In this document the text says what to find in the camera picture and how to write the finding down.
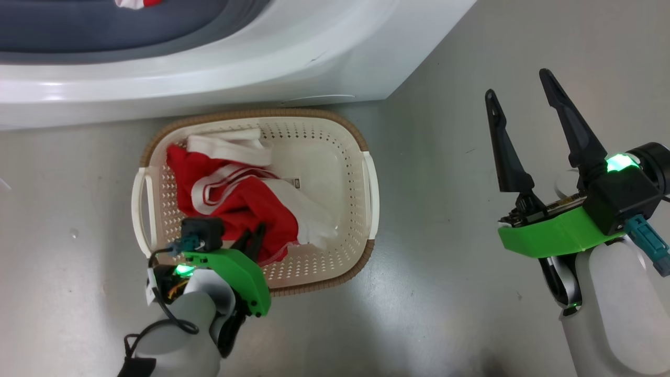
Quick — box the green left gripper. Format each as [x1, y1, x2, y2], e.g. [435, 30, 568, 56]
[181, 223, 272, 318]

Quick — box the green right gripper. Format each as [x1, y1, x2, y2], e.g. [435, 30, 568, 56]
[484, 68, 627, 258]

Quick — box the cream perforated laundry basket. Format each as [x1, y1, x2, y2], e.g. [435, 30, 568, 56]
[131, 108, 380, 297]

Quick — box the white front-load washing machine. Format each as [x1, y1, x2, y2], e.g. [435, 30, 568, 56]
[0, 0, 478, 130]

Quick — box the round white filter cover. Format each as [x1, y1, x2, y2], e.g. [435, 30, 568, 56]
[280, 94, 358, 106]

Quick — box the left cable with teal connector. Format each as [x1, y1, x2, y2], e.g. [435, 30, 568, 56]
[123, 236, 202, 367]

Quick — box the cable with teal connector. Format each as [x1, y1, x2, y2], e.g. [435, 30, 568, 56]
[123, 236, 202, 367]
[623, 215, 670, 278]

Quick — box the right cable with teal connector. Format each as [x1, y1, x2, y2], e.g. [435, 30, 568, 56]
[623, 215, 670, 278]

